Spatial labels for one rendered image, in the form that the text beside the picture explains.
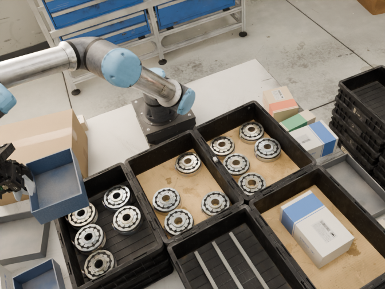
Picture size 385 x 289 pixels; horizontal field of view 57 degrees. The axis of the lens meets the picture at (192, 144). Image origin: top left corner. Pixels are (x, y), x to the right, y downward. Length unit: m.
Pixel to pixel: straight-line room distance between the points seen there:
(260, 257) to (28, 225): 0.97
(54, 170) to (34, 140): 0.42
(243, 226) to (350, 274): 0.36
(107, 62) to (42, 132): 0.67
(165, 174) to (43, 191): 0.47
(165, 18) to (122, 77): 2.09
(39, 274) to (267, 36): 2.82
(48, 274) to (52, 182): 0.42
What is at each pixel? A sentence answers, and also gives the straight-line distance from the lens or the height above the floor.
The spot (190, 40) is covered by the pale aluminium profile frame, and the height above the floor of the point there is 0.13.
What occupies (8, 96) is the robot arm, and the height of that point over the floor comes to 1.44.
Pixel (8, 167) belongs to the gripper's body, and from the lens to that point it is 1.09.
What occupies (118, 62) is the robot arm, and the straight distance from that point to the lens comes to 1.12.
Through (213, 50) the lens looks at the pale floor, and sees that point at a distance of 3.44.
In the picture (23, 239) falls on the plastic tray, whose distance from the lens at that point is 1.65.
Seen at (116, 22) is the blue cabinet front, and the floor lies 0.52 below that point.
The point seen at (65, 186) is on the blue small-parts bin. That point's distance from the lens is 1.22.
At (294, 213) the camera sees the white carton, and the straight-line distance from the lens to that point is 1.20.
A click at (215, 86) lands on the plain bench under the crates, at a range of 1.95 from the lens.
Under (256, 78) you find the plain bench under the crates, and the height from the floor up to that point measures 0.70.
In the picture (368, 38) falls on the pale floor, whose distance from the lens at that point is 3.63.
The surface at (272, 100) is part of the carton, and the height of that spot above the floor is 0.78.
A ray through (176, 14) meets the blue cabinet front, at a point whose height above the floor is 0.41.
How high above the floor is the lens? 1.96
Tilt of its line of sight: 49 degrees down
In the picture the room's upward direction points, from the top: 11 degrees counter-clockwise
